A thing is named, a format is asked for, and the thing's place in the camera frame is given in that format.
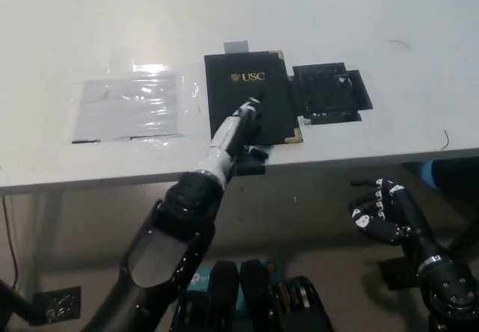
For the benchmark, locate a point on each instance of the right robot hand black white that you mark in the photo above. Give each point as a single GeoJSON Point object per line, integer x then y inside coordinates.
{"type": "Point", "coordinates": [411, 220]}

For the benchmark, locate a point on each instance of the black floor tape patch glossy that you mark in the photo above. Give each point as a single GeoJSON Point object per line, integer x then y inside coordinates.
{"type": "Point", "coordinates": [60, 306]}

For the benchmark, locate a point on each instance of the clear plastic tape sheet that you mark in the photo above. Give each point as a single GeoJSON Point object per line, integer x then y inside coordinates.
{"type": "Point", "coordinates": [127, 104]}

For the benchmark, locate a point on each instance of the blue object under desk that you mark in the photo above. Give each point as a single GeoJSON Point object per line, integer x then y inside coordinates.
{"type": "Point", "coordinates": [426, 175]}

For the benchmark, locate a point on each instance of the black diary with gold corners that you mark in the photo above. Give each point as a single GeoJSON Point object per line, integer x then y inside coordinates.
{"type": "Point", "coordinates": [232, 85]}

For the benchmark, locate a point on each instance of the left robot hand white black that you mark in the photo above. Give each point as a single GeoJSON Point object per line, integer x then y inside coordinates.
{"type": "Point", "coordinates": [234, 130]}

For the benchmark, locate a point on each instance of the grey duct tape strip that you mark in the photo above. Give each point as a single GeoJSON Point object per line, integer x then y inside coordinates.
{"type": "Point", "coordinates": [236, 47]}

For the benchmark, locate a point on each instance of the black floor tape patch matte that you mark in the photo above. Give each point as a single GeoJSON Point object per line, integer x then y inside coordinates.
{"type": "Point", "coordinates": [396, 274]}

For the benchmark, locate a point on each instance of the black tape patch on desk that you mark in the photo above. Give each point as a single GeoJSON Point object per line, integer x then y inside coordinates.
{"type": "Point", "coordinates": [329, 92]}

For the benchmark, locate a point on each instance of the teal router box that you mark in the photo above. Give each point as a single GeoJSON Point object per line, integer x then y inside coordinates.
{"type": "Point", "coordinates": [200, 279]}

